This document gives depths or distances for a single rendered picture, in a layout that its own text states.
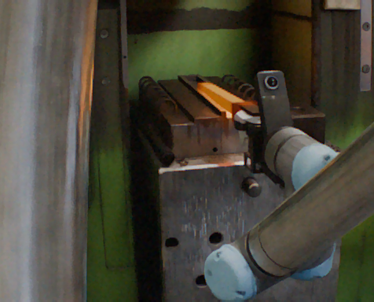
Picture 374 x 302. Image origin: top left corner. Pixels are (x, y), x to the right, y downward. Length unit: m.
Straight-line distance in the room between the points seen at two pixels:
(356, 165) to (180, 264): 0.67
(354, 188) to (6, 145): 0.40
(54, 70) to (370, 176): 0.37
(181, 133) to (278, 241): 0.54
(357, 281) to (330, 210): 1.01
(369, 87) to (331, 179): 0.86
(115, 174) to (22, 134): 1.04
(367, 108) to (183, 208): 0.54
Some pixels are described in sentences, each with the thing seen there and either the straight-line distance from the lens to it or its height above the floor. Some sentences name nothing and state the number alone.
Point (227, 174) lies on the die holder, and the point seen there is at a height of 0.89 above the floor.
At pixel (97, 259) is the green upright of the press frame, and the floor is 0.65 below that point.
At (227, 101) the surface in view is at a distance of 1.23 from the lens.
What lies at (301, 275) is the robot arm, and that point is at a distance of 0.91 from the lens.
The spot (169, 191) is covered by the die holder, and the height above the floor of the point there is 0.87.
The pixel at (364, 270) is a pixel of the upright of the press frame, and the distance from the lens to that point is 1.68.
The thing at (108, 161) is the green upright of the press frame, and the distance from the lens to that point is 1.37.
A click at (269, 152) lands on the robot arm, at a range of 0.94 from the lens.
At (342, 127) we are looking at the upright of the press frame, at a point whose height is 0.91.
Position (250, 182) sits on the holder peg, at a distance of 1.20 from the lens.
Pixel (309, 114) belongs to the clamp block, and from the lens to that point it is 1.31.
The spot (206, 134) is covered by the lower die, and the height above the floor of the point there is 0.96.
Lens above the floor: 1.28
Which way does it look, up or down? 16 degrees down
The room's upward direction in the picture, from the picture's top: 1 degrees counter-clockwise
